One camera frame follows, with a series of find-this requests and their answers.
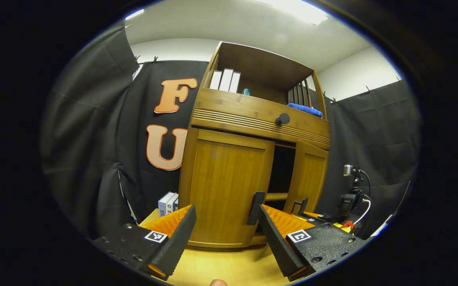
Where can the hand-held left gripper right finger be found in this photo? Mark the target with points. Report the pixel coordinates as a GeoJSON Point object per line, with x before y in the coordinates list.
{"type": "Point", "coordinates": [278, 246]}

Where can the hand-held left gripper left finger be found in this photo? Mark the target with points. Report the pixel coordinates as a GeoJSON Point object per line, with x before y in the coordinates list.
{"type": "Point", "coordinates": [179, 242]}

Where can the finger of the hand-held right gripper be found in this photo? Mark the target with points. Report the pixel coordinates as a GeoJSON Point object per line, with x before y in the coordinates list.
{"type": "Point", "coordinates": [314, 215]}

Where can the wooden shoe cabinet door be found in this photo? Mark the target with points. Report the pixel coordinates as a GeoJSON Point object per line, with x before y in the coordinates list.
{"type": "Point", "coordinates": [312, 178]}
{"type": "Point", "coordinates": [225, 186]}

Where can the wooden double-door shoe cabinet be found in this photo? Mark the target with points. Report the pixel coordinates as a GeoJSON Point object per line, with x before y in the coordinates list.
{"type": "Point", "coordinates": [261, 63]}

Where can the wooden inner cabinet shelf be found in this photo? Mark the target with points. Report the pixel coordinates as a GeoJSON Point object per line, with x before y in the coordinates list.
{"type": "Point", "coordinates": [276, 196]}

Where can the wooden ribbed cabinet drawer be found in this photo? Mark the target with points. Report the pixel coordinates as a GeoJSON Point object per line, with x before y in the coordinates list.
{"type": "Point", "coordinates": [233, 109]}

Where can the dark blue book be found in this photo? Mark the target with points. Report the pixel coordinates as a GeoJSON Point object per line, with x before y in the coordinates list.
{"type": "Point", "coordinates": [176, 204]}

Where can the pale lilac book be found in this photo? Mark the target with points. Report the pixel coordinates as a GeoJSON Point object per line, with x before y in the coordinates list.
{"type": "Point", "coordinates": [163, 204]}

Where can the round black drawer knob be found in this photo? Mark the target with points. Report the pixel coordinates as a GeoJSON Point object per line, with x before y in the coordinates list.
{"type": "Point", "coordinates": [283, 119]}

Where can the blue folded towel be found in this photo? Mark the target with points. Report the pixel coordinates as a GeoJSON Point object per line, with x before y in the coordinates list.
{"type": "Point", "coordinates": [304, 109]}

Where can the small teal cup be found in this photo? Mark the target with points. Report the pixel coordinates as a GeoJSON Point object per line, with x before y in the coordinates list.
{"type": "Point", "coordinates": [246, 92]}

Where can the black backdrop cloth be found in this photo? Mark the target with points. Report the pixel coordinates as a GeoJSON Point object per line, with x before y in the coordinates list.
{"type": "Point", "coordinates": [94, 119]}

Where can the large ceiling light panel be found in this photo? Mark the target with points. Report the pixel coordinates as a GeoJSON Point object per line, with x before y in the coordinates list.
{"type": "Point", "coordinates": [296, 10]}

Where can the ceiling light strip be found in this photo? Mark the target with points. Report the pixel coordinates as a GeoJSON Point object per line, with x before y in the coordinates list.
{"type": "Point", "coordinates": [134, 14]}

